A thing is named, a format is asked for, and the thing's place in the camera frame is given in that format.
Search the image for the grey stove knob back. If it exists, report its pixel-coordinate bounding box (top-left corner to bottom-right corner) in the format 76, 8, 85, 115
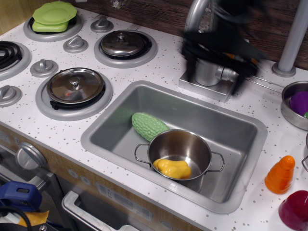
90, 16, 114, 33

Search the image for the grey stove knob middle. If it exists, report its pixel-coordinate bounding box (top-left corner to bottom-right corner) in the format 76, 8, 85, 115
63, 35, 89, 53

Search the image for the steel saucepan with handle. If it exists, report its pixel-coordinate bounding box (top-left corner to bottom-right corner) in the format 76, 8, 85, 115
245, 77, 308, 131

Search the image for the silver toy faucet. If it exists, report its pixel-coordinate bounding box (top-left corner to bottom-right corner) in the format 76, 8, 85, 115
179, 0, 237, 103

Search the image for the grey stove knob front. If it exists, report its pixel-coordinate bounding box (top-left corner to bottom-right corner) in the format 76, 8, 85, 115
30, 59, 59, 77

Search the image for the black coil burner left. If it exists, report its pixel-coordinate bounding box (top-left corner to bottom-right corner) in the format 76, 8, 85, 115
0, 41, 22, 71

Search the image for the black cable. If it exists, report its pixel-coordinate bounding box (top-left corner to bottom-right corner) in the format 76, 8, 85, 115
0, 206, 32, 231

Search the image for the yellow toy pepper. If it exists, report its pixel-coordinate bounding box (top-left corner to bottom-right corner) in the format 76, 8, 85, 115
153, 159, 192, 179

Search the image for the yellow tape piece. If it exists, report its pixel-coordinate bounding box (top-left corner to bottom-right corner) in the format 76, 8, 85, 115
25, 210, 50, 226

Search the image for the grey stove knob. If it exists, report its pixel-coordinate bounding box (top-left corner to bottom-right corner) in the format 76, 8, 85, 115
63, 35, 89, 53
30, 59, 59, 77
90, 16, 114, 33

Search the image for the green bumpy toy gourd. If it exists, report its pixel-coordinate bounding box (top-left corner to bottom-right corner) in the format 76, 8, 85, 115
131, 112, 170, 142

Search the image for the grey sink basin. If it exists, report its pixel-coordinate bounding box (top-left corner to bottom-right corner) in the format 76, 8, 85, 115
81, 81, 267, 214

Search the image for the green toy plate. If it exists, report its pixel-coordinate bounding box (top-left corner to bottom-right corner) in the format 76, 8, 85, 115
32, 1, 77, 25

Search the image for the green square toy dish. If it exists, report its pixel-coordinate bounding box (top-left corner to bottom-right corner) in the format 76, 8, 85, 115
32, 21, 69, 33

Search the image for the steel lid front burner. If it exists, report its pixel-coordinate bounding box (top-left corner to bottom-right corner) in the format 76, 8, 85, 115
46, 68, 105, 104

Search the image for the dark red toy vegetable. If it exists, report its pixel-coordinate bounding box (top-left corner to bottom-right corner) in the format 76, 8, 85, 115
278, 190, 308, 231

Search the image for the grey vertical pole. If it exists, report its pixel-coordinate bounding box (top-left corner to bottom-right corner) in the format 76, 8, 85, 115
272, 0, 308, 77

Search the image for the grey oven dial knob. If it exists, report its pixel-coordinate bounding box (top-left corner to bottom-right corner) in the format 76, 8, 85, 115
15, 142, 47, 170

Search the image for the purple toy eggplant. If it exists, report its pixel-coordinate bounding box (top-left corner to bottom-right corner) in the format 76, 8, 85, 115
289, 91, 308, 116

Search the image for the steel lid burner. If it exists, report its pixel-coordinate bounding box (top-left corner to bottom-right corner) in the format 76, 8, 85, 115
46, 68, 105, 104
101, 31, 145, 57

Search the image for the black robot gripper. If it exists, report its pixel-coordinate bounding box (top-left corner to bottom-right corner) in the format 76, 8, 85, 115
182, 0, 268, 95

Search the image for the grey stove knob left edge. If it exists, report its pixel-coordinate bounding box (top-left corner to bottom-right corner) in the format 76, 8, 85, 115
0, 85, 22, 107

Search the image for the orange toy carrot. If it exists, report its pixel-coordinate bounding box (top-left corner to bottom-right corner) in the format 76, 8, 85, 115
265, 155, 295, 194

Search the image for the grey oven door handle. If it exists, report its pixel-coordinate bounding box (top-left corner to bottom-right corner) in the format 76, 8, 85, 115
61, 190, 142, 231

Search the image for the steel lid back burner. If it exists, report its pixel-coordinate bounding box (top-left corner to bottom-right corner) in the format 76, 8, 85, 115
101, 31, 145, 57

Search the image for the steel pot with handles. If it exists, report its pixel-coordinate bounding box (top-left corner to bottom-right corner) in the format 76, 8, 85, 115
134, 129, 225, 192

